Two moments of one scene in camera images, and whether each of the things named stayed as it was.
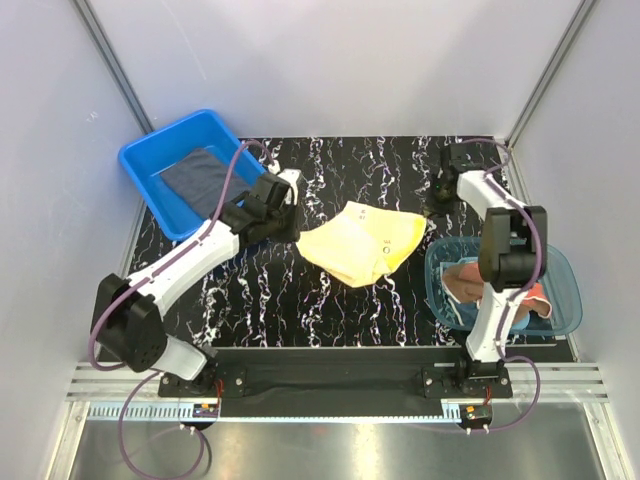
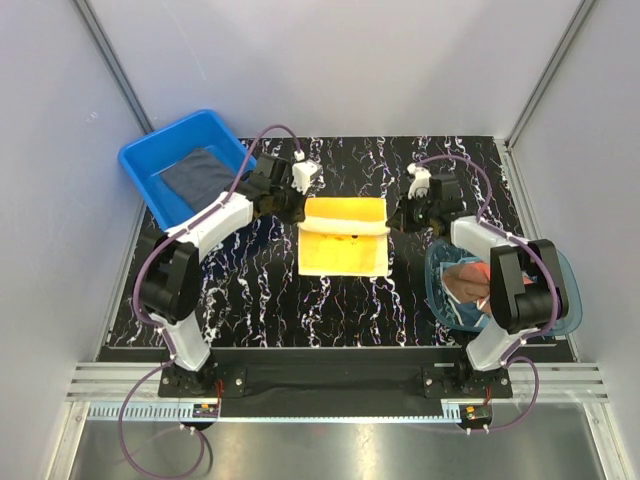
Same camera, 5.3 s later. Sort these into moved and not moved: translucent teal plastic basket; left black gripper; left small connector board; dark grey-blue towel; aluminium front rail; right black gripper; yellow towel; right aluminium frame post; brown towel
Moved: right black gripper; left black gripper; yellow towel
Not moved: dark grey-blue towel; right aluminium frame post; aluminium front rail; brown towel; translucent teal plastic basket; left small connector board
